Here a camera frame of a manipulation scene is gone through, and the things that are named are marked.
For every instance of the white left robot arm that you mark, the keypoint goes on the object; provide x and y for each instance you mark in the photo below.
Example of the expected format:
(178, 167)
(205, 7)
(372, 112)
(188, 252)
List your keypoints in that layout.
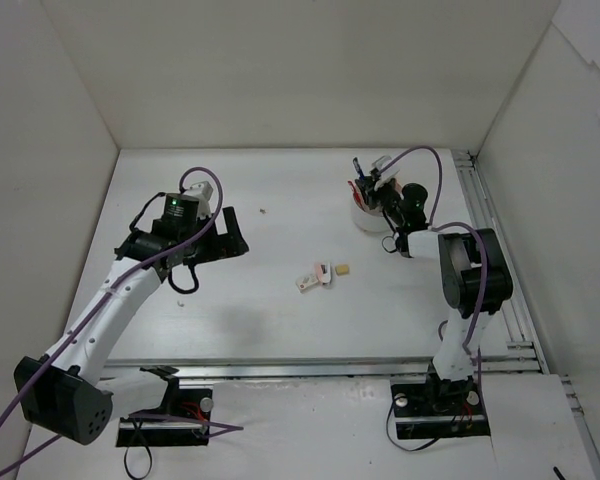
(63, 391)

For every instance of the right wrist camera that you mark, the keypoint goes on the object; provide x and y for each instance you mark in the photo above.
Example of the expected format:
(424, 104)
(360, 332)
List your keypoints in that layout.
(383, 170)

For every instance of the aluminium front rail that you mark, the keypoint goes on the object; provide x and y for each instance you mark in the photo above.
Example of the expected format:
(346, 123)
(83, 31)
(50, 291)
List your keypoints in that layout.
(516, 364)

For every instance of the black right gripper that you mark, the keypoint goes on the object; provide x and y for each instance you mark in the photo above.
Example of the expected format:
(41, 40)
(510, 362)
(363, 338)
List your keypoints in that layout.
(368, 189)

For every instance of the aluminium side rail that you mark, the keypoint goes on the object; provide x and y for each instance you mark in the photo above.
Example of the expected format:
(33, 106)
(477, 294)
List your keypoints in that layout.
(517, 317)

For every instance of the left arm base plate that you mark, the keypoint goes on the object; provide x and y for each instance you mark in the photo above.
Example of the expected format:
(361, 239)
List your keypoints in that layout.
(194, 403)

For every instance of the red gel pen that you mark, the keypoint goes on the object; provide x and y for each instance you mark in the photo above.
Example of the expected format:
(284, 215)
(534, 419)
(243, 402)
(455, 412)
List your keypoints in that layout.
(354, 189)

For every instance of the white round compartment organizer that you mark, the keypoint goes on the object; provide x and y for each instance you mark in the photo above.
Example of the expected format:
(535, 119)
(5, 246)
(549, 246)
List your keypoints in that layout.
(370, 221)

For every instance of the blue gel pen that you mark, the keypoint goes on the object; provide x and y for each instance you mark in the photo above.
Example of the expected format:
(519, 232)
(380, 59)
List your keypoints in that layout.
(358, 169)

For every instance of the pink white mini stapler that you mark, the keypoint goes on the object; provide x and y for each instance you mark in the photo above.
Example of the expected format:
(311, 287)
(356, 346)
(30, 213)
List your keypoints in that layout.
(323, 272)

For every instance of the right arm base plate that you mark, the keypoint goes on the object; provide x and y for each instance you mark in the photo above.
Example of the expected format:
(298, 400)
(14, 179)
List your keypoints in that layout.
(433, 409)

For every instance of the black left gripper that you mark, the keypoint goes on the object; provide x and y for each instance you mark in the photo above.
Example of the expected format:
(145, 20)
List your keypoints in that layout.
(220, 242)

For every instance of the tan eraser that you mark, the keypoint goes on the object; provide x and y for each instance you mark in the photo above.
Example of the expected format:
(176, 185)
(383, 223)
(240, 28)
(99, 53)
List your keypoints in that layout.
(342, 269)

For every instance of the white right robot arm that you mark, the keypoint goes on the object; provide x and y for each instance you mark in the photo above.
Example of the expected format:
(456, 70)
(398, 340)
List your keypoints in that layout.
(476, 280)

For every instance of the white staples box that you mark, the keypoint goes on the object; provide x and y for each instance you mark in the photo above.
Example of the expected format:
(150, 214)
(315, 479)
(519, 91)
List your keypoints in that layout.
(306, 282)

